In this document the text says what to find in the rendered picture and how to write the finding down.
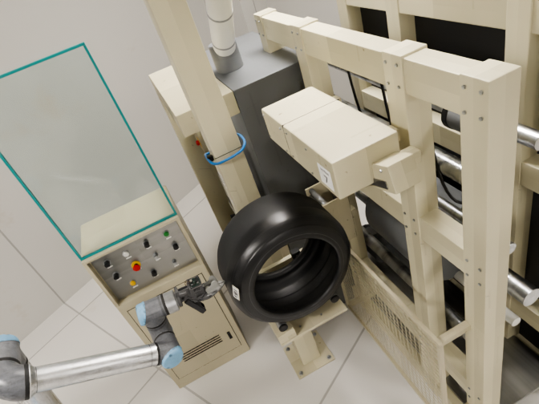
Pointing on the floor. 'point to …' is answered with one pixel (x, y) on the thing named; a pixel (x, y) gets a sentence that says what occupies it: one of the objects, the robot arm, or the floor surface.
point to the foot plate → (310, 361)
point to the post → (212, 116)
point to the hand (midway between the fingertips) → (223, 284)
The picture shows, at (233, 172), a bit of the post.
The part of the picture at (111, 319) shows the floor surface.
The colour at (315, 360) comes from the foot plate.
